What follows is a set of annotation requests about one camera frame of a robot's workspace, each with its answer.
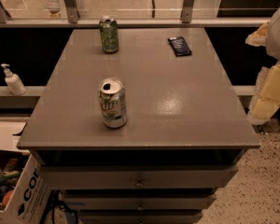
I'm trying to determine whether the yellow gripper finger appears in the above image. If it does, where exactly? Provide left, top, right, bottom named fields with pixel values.
left=245, top=22, right=269, bottom=47
left=247, top=61, right=280, bottom=125

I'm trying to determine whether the black cable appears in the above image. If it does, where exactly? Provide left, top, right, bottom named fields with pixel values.
left=40, top=189, right=80, bottom=224

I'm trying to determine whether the grey drawer cabinet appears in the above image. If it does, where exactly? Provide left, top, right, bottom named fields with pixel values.
left=19, top=28, right=259, bottom=224

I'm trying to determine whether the drawer knob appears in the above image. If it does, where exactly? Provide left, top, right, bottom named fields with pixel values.
left=136, top=204, right=145, bottom=211
left=135, top=179, right=145, bottom=188

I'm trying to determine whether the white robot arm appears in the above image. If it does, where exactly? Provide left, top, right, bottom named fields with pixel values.
left=245, top=8, right=280, bottom=125

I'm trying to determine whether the white 7up can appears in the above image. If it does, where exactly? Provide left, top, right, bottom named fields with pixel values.
left=98, top=77, right=127, bottom=129

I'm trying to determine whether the grey metal railing frame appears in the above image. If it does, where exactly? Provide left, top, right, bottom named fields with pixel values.
left=0, top=0, right=280, bottom=28

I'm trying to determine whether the middle drawer knob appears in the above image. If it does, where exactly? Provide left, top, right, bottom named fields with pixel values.
left=136, top=204, right=145, bottom=211

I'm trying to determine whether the top drawer knob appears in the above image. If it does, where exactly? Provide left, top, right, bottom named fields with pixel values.
left=135, top=179, right=145, bottom=188

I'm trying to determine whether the orange ball in box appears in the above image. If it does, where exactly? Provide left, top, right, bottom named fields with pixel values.
left=2, top=190, right=13, bottom=208

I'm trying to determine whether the blue rxbar blueberry bar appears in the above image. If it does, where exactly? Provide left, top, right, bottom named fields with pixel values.
left=168, top=36, right=192, bottom=57

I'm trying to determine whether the green soda can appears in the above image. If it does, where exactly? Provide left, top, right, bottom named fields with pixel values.
left=99, top=16, right=119, bottom=53

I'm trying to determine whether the white pump bottle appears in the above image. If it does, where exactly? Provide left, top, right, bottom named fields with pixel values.
left=1, top=63, right=26, bottom=95

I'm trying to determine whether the white cardboard box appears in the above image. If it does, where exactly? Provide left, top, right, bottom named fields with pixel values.
left=0, top=151, right=50, bottom=224

